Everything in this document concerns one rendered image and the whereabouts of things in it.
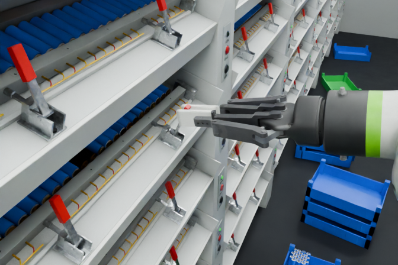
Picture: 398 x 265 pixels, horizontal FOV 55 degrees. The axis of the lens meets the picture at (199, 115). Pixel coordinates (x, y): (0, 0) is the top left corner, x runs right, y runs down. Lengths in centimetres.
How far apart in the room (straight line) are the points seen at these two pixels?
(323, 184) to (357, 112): 135
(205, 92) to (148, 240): 32
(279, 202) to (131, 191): 142
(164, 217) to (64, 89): 43
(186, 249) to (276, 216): 95
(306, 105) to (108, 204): 32
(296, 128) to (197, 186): 40
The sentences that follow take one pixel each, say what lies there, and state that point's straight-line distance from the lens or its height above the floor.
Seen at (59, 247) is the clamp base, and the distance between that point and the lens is 54.
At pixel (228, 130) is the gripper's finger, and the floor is 102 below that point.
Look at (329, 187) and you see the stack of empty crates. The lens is 186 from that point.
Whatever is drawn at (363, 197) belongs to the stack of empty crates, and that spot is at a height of 16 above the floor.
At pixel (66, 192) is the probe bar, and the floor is 97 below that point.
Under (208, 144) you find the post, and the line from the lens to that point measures 88.
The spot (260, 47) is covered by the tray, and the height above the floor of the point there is 93.
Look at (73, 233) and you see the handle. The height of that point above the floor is 97.
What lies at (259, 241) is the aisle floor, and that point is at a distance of 178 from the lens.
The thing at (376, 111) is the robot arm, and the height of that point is 109.
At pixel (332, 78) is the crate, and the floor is 3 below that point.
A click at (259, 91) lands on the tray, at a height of 74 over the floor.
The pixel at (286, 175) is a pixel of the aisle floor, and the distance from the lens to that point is 213.
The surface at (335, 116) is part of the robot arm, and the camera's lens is 54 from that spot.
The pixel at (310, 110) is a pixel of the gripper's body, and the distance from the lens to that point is 55.
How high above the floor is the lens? 133
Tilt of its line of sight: 31 degrees down
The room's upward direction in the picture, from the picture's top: straight up
